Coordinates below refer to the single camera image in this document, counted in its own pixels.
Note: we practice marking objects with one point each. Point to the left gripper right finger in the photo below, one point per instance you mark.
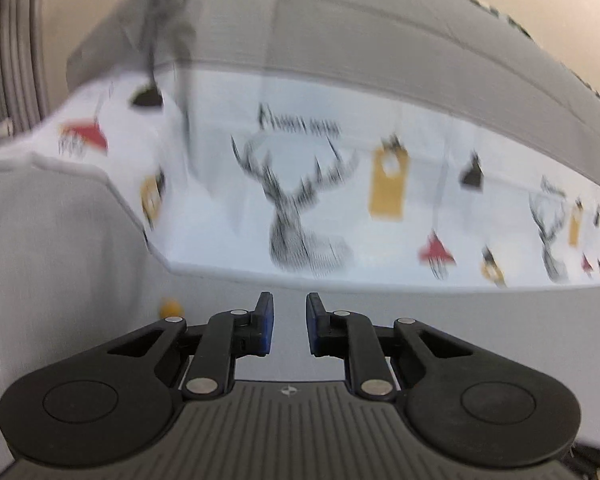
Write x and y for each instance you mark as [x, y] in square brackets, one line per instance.
[358, 343]

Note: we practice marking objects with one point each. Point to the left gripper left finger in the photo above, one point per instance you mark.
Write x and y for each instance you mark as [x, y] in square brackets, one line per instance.
[215, 347]

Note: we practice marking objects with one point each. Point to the small yellow fruit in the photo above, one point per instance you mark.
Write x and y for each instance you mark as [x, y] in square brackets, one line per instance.
[170, 308]

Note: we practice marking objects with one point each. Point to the grey deer print sofa cover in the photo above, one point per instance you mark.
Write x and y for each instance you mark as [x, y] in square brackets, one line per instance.
[414, 158]

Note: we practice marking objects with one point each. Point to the grey curtain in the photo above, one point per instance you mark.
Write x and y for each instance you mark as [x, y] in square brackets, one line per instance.
[23, 94]

